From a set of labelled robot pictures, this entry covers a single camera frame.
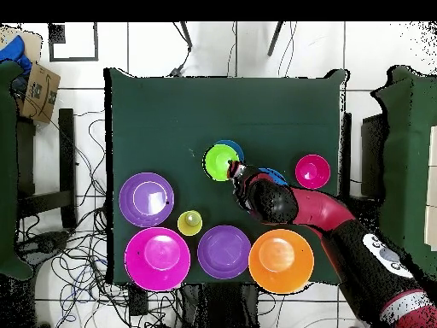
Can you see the small green bowl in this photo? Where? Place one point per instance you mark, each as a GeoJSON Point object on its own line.
{"type": "Point", "coordinates": [216, 162]}

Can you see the translucent teal bowl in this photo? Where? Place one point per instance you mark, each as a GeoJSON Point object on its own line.
{"type": "Point", "coordinates": [237, 148]}

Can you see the blue bowl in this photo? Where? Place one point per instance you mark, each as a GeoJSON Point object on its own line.
{"type": "Point", "coordinates": [276, 176]}

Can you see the small red bowl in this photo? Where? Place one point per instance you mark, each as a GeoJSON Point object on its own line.
{"type": "Point", "coordinates": [312, 172]}

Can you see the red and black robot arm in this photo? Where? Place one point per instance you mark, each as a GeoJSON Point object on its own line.
{"type": "Point", "coordinates": [321, 208]}

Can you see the yellow cup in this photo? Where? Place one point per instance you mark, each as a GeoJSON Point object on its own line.
{"type": "Point", "coordinates": [189, 222]}

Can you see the purple bowl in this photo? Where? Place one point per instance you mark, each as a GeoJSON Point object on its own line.
{"type": "Point", "coordinates": [223, 253]}
{"type": "Point", "coordinates": [135, 212]}

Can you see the dark green tablecloth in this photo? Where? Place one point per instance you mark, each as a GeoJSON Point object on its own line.
{"type": "Point", "coordinates": [170, 109]}

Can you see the large yellow bowl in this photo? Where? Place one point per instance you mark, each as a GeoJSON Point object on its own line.
{"type": "Point", "coordinates": [281, 261]}

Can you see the large pink bowl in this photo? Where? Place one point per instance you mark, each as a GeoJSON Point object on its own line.
{"type": "Point", "coordinates": [157, 259]}

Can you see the black wooden stand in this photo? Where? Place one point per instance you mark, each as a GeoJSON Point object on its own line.
{"type": "Point", "coordinates": [374, 153]}
{"type": "Point", "coordinates": [66, 153]}

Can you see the black power strip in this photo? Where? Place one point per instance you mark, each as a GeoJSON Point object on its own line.
{"type": "Point", "coordinates": [138, 300]}

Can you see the green cloth side table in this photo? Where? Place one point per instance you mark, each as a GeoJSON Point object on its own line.
{"type": "Point", "coordinates": [6, 171]}
{"type": "Point", "coordinates": [409, 136]}

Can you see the white box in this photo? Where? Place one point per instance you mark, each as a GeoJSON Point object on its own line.
{"type": "Point", "coordinates": [432, 205]}

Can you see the cardboard box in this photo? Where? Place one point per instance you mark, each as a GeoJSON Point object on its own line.
{"type": "Point", "coordinates": [41, 92]}

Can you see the blue cloth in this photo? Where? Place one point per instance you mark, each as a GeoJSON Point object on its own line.
{"type": "Point", "coordinates": [15, 51]}

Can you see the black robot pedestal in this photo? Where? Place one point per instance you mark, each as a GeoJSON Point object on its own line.
{"type": "Point", "coordinates": [222, 307]}

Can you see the black camera tripod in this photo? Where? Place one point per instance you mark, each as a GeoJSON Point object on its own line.
{"type": "Point", "coordinates": [186, 36]}

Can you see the grey pedestal leg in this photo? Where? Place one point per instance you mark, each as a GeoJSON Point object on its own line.
{"type": "Point", "coordinates": [44, 243]}

